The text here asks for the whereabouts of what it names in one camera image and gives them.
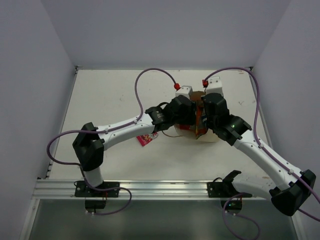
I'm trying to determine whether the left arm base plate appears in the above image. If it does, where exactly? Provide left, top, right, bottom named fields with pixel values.
left=73, top=180, right=120, bottom=213

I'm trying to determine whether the red candy packet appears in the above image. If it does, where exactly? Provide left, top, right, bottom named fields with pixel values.
left=136, top=132, right=158, bottom=147

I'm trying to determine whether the pink white snack bag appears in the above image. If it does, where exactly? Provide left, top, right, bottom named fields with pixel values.
left=178, top=124, right=196, bottom=133

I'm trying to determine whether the orange snack packet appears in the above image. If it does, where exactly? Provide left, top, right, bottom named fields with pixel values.
left=195, top=105, right=208, bottom=139

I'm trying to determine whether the purple cable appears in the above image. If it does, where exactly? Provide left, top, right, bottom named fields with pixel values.
left=201, top=66, right=320, bottom=238
left=46, top=67, right=181, bottom=216

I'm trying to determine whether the aluminium mounting rail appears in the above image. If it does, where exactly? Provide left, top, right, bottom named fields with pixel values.
left=32, top=177, right=273, bottom=201

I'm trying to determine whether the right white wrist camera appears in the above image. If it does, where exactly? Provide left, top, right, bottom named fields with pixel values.
left=205, top=76, right=224, bottom=97

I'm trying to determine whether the blue Doritos bag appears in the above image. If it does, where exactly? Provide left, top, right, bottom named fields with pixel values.
left=201, top=115, right=207, bottom=128

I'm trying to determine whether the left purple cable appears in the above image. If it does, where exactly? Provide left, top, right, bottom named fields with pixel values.
left=46, top=67, right=181, bottom=216

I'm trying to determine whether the beige paper bag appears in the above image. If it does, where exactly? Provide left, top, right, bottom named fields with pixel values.
left=162, top=91, right=219, bottom=143

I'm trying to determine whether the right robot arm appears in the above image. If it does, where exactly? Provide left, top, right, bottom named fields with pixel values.
left=201, top=93, right=316, bottom=216

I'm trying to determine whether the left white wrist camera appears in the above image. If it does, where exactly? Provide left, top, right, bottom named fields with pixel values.
left=175, top=85, right=193, bottom=100

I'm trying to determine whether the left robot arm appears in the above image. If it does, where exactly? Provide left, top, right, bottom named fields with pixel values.
left=72, top=95, right=196, bottom=197

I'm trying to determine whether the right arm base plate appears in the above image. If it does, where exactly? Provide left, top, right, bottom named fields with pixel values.
left=206, top=170, right=253, bottom=215

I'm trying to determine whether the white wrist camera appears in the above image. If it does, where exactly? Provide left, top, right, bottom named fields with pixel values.
left=205, top=76, right=224, bottom=97
left=175, top=85, right=193, bottom=100

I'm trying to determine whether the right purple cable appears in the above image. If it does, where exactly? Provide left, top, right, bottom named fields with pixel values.
left=201, top=66, right=320, bottom=238

